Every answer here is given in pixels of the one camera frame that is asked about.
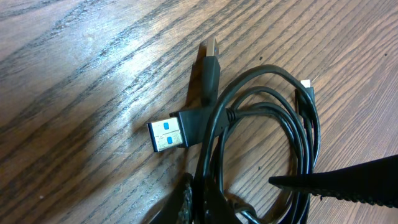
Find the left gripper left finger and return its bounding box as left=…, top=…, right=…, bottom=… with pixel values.
left=149, top=173, right=193, bottom=224

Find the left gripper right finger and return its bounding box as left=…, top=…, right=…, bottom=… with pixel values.
left=269, top=155, right=397, bottom=208

